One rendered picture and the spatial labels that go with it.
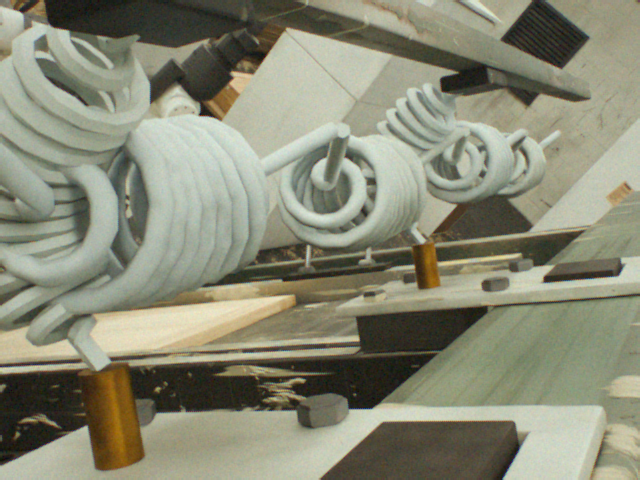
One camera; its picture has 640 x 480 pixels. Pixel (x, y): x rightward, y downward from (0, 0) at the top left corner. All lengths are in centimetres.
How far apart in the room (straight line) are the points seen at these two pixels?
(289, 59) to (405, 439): 378
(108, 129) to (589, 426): 15
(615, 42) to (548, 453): 926
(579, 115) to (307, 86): 589
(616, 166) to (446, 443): 468
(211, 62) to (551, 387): 123
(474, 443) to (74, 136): 13
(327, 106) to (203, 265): 358
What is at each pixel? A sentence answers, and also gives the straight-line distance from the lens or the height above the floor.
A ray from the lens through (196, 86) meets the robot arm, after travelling 147.
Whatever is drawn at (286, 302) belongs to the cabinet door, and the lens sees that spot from 131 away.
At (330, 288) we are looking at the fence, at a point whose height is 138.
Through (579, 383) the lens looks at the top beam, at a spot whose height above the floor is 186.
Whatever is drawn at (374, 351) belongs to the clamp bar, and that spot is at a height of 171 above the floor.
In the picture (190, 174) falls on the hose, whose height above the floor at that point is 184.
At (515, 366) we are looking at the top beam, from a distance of 32.
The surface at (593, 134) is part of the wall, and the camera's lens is 936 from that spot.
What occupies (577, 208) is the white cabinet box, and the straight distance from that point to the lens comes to 491.
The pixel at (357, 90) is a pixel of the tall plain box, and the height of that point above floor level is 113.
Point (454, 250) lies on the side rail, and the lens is 149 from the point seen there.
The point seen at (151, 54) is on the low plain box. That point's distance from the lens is 521.
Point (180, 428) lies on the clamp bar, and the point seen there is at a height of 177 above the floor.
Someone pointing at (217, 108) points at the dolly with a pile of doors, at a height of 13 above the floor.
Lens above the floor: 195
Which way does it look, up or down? 23 degrees down
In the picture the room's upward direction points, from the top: 40 degrees clockwise
